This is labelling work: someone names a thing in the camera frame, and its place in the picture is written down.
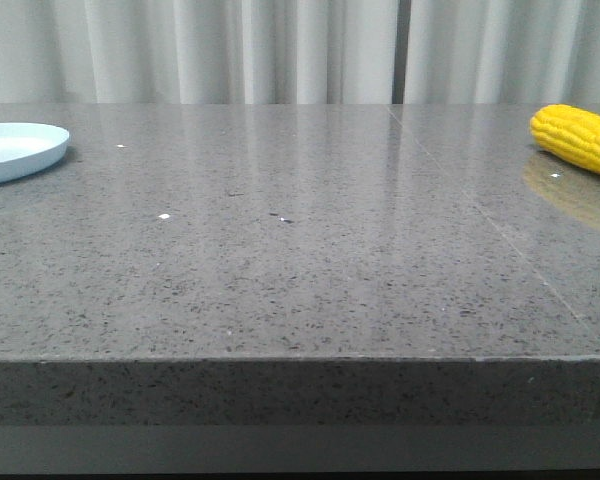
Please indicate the light blue round plate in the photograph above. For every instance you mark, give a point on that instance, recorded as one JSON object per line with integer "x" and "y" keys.
{"x": 28, "y": 148}

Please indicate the white pleated curtain left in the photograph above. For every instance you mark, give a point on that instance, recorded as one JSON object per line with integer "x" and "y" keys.
{"x": 198, "y": 52}

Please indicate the white pleated curtain right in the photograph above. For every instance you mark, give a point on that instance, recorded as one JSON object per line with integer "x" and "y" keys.
{"x": 488, "y": 52}

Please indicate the yellow corn cob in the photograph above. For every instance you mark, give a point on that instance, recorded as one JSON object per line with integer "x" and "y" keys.
{"x": 570, "y": 133}

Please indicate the white pleated curtain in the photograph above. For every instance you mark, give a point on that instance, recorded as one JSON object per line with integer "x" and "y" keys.
{"x": 488, "y": 52}
{"x": 198, "y": 52}

